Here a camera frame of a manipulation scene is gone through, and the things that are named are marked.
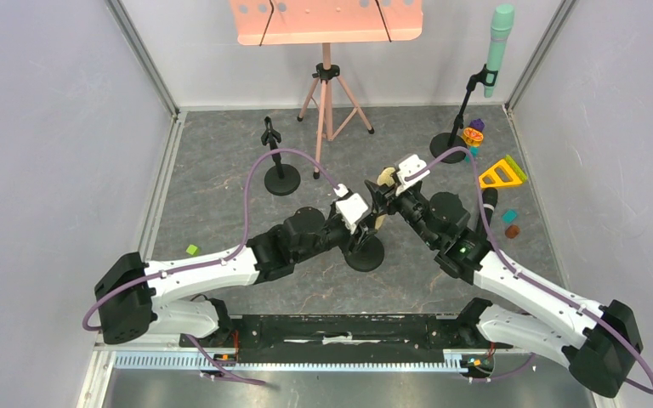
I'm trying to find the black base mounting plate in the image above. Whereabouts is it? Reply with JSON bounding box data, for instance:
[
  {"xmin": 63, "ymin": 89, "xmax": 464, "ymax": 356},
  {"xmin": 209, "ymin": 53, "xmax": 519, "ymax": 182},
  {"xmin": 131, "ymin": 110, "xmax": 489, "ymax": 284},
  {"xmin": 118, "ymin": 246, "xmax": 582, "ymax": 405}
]
[{"xmin": 199, "ymin": 314, "xmax": 491, "ymax": 364}]

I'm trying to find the yellow microphone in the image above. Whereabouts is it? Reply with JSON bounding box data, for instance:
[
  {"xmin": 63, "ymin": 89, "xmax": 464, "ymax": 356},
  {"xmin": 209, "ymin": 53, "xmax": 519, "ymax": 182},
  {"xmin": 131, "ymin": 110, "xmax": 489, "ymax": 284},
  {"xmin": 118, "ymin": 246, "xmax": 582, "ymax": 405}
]
[{"xmin": 377, "ymin": 167, "xmax": 396, "ymax": 228}]

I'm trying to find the white slotted cable duct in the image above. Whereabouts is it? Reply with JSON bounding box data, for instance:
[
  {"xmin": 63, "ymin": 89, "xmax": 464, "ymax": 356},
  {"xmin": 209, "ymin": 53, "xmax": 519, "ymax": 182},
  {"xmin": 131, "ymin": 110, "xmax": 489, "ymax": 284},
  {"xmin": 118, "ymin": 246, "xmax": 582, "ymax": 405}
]
[{"xmin": 113, "ymin": 350, "xmax": 468, "ymax": 374}]

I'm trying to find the brown round toy piece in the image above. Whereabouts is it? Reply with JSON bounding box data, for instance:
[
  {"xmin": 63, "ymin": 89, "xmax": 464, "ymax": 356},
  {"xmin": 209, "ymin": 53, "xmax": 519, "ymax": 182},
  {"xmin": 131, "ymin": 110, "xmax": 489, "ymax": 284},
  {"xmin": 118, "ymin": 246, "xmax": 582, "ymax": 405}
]
[{"xmin": 504, "ymin": 224, "xmax": 521, "ymax": 239}]

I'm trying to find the small green cube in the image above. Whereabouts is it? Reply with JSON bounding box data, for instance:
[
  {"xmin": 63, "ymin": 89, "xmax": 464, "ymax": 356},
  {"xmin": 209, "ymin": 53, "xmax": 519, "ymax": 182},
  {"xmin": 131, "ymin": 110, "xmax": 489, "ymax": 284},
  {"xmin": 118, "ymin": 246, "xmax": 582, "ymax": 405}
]
[{"xmin": 185, "ymin": 244, "xmax": 200, "ymax": 256}]

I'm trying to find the black microphone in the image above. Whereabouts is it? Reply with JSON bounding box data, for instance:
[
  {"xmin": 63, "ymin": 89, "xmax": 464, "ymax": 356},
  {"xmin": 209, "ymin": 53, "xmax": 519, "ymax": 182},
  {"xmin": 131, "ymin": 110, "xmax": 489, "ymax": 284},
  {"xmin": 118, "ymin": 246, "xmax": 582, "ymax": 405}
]
[{"xmin": 475, "ymin": 187, "xmax": 498, "ymax": 235}]

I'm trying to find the purple toy block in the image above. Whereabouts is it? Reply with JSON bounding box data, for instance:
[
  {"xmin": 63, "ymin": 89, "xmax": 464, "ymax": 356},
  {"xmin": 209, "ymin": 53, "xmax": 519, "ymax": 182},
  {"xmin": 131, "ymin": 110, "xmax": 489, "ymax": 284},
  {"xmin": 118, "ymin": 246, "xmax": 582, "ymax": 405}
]
[{"xmin": 468, "ymin": 118, "xmax": 485, "ymax": 133}]

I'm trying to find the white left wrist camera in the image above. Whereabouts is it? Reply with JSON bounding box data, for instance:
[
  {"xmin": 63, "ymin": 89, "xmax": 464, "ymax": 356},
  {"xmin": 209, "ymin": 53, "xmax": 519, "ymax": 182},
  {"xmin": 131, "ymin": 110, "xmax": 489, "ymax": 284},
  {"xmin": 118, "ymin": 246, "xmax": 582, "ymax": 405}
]
[{"xmin": 333, "ymin": 184, "xmax": 370, "ymax": 235}]

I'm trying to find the green microphone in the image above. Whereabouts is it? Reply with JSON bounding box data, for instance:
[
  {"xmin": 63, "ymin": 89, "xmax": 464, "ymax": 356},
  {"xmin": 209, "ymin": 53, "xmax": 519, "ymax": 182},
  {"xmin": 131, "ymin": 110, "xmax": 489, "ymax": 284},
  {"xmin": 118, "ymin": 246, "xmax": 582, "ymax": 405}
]
[{"xmin": 484, "ymin": 3, "xmax": 515, "ymax": 98}]

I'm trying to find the yellow triangular toy block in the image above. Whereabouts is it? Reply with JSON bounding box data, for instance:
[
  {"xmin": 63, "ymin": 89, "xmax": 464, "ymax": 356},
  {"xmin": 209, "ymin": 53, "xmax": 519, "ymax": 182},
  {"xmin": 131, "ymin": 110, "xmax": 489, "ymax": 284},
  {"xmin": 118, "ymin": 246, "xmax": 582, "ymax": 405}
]
[{"xmin": 479, "ymin": 155, "xmax": 528, "ymax": 189}]

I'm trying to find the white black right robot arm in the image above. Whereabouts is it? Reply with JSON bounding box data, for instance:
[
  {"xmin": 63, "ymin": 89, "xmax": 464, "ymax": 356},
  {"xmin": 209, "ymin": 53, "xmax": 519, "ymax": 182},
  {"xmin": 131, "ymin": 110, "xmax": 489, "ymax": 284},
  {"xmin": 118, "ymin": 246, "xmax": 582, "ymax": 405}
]
[{"xmin": 365, "ymin": 167, "xmax": 643, "ymax": 398}]

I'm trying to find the pink tripod music stand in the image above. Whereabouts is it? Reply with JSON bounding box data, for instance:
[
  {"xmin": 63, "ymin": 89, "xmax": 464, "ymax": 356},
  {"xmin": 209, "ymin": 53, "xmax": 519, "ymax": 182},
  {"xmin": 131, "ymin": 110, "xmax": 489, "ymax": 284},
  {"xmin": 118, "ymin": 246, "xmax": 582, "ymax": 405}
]
[{"xmin": 230, "ymin": 0, "xmax": 423, "ymax": 161}]

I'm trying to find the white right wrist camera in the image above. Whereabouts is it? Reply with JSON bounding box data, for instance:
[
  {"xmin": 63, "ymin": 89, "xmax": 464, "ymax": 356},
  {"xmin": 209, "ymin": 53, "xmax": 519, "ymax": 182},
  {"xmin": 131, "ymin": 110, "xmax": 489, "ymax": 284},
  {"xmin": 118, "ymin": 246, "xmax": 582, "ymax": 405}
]
[{"xmin": 395, "ymin": 154, "xmax": 430, "ymax": 196}]

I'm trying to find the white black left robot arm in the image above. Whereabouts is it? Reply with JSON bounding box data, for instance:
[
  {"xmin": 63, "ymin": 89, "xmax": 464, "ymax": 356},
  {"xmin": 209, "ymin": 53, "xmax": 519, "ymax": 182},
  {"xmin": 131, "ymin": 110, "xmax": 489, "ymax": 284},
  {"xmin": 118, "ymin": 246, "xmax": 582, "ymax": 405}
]
[{"xmin": 94, "ymin": 207, "xmax": 384, "ymax": 347}]

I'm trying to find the small teal cube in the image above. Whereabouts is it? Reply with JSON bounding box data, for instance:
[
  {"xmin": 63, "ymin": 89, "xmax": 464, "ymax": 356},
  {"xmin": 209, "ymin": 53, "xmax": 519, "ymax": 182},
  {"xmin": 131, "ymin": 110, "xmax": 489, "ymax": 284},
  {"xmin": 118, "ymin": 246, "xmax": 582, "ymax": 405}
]
[{"xmin": 502, "ymin": 209, "xmax": 518, "ymax": 224}]

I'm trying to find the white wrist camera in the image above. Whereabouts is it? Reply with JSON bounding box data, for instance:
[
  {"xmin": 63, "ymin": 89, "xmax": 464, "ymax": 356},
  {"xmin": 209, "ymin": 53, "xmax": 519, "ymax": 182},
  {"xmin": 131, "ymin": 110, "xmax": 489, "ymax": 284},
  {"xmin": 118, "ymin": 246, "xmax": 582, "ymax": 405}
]
[
  {"xmin": 333, "ymin": 184, "xmax": 370, "ymax": 235},
  {"xmin": 395, "ymin": 154, "xmax": 430, "ymax": 196}
]

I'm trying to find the black microphone desk stand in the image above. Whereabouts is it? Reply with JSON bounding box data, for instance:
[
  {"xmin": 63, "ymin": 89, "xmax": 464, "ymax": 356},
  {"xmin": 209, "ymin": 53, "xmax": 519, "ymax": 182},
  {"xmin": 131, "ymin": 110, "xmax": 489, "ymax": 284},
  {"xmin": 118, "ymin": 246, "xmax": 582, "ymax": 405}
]
[{"xmin": 260, "ymin": 116, "xmax": 301, "ymax": 196}]

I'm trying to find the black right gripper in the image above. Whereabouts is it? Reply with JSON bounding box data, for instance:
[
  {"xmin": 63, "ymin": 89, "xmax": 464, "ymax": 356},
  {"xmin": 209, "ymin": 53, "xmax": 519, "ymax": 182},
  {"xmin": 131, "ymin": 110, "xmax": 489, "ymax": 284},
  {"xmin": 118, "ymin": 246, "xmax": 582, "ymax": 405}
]
[{"xmin": 365, "ymin": 179, "xmax": 439, "ymax": 249}]

